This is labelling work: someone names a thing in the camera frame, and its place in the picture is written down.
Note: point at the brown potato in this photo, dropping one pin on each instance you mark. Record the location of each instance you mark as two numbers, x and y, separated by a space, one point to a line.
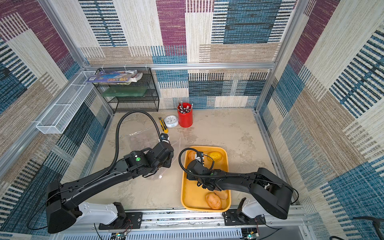
214 201
223 195

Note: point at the red ribbed pen cup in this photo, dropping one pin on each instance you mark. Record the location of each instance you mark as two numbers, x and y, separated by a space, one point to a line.
185 113

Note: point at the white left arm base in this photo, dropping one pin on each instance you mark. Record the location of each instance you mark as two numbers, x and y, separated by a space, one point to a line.
97 214

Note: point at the black wire shelf rack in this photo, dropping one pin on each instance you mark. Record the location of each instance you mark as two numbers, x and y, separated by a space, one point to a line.
149 102

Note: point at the green tray in rack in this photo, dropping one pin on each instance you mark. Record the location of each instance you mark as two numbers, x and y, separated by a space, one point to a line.
125 92

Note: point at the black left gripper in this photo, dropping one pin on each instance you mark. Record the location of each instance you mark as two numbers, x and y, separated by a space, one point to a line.
168 162

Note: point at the brown potato upper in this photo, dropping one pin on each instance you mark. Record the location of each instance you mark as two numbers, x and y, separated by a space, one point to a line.
223 195

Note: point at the clear zipper bag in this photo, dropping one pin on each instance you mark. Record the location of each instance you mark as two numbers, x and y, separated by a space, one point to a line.
158 173
146 138

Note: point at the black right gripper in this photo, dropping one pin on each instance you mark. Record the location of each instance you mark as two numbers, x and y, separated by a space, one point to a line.
193 166

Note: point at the colourful book on rack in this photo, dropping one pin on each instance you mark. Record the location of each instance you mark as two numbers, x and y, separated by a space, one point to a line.
116 78

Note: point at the white round clock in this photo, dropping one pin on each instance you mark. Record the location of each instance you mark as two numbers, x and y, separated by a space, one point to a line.
171 121

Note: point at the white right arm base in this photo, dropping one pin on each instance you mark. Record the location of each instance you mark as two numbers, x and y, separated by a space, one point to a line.
251 208

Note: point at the aluminium front rail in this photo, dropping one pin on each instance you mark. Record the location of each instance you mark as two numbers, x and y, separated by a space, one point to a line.
183 224

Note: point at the white wire wall basket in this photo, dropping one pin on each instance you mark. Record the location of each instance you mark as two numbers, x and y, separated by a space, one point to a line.
61 113

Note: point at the yellow plastic tray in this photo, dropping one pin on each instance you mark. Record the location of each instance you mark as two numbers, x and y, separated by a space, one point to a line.
193 197

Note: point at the yellow lemon-like potato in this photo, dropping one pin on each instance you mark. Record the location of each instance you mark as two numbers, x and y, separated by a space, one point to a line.
215 156

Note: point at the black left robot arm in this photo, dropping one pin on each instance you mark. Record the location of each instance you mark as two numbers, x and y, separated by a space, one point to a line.
63 200

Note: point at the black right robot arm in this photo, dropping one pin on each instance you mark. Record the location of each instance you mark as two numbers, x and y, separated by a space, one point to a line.
271 192

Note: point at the brown potato lower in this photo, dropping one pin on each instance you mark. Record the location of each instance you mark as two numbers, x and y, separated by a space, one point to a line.
214 201

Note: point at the orange potato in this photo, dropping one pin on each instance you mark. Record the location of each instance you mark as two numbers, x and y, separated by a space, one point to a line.
192 155

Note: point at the yellow utility knife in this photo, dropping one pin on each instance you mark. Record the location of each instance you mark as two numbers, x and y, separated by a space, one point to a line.
163 125

